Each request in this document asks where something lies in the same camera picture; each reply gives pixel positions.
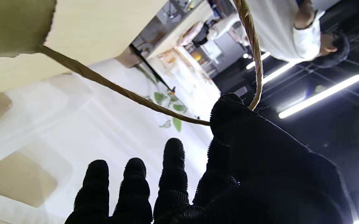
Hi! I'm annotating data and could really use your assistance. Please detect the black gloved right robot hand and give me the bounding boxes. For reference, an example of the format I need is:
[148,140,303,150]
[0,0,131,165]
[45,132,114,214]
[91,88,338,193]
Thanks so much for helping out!
[64,93,358,224]

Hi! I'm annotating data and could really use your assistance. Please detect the brown paper bag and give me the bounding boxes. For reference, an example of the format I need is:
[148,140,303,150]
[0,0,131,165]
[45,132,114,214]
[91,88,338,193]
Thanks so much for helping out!
[0,0,264,126]

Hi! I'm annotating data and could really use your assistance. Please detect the white ceiling light strip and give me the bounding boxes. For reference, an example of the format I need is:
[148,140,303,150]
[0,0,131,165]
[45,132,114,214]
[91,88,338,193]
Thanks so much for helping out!
[246,51,271,70]
[279,75,359,119]
[262,62,296,84]

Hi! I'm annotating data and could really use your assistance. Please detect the person in white shirt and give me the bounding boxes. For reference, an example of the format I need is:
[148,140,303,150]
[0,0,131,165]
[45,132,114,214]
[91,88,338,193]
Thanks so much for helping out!
[246,0,351,69]

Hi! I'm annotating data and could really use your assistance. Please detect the cluttered lab workbench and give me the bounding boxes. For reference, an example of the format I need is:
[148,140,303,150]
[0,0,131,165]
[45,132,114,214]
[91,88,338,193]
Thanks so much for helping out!
[131,0,251,81]

